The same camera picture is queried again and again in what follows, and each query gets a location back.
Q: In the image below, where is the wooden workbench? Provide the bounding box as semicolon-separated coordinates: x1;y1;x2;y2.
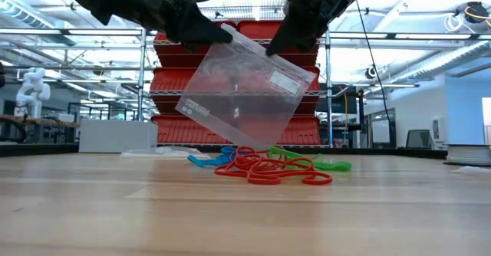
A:
0;113;81;144

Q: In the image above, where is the white wall dispenser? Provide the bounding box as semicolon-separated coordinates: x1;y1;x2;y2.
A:
431;116;448;144

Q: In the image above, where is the dark monitor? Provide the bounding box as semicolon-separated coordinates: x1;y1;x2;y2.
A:
316;94;358;115

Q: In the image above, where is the chrome wire shelf rack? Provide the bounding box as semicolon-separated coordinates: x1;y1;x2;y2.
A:
137;0;334;149

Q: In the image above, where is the dark office chair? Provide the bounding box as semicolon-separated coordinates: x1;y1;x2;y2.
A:
405;129;433;150

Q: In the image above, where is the ceiling cable reel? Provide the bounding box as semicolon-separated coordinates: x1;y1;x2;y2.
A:
444;1;491;34

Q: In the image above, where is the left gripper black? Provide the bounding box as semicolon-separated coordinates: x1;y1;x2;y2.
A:
132;0;234;53

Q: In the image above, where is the silver ventilation duct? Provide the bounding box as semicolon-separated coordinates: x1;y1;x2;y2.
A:
394;40;491;81

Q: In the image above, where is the black aluminium table frame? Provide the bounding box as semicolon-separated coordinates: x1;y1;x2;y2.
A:
0;143;448;159

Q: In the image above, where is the yellow hanging cable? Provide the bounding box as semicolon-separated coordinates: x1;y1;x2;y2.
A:
342;90;349;134

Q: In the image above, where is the white cardboard box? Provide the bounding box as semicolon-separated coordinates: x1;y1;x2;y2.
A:
78;118;159;154

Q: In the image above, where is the white framed board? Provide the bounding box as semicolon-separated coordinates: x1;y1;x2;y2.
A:
370;108;397;149

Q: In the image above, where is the black upright stand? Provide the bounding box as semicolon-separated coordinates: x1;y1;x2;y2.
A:
356;88;366;149

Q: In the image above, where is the black hose loop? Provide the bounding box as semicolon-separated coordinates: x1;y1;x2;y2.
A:
0;116;28;144

